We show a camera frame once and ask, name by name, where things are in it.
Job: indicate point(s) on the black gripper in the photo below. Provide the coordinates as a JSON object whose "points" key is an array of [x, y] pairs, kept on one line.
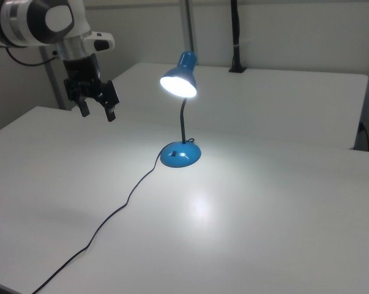
{"points": [[81, 76]]}

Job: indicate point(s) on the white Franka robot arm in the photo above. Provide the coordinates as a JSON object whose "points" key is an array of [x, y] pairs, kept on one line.
{"points": [[37, 21]]}

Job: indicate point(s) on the blue gooseneck desk lamp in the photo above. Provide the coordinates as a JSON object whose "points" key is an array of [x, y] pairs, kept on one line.
{"points": [[181, 110]]}

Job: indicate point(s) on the black pole with table clamp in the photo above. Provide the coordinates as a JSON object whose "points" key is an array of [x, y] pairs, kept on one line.
{"points": [[237, 36]]}

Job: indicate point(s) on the grey metal frame post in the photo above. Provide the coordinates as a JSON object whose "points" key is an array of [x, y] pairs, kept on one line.
{"points": [[54, 82]]}

